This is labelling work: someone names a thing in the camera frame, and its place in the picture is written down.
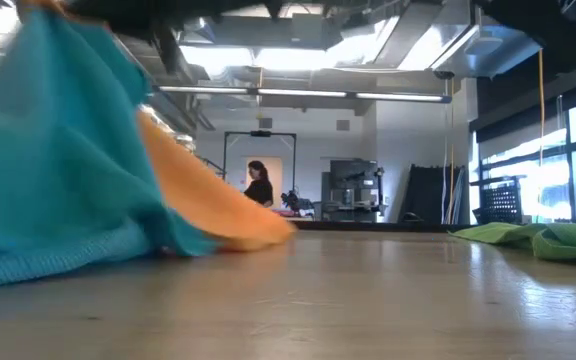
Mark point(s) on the person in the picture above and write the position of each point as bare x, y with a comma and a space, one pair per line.
259, 192

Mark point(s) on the black leaning panel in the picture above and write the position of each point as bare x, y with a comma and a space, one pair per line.
425, 195

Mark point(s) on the orange microfiber towel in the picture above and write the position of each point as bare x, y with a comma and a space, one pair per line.
208, 200

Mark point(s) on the silver ceiling duct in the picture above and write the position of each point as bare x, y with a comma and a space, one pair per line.
443, 40

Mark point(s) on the dark teal microfiber towel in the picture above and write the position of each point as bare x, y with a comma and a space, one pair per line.
58, 125

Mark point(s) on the black plastic crate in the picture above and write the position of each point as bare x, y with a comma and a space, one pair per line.
500, 202

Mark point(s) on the black background robot arm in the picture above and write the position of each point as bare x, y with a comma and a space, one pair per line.
293, 200

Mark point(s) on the green microfiber towel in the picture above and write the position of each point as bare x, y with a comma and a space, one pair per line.
568, 240

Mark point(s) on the black gantry frame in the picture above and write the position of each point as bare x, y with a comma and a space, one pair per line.
260, 133

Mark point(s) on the black equipment rack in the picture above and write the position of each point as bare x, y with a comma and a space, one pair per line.
353, 175

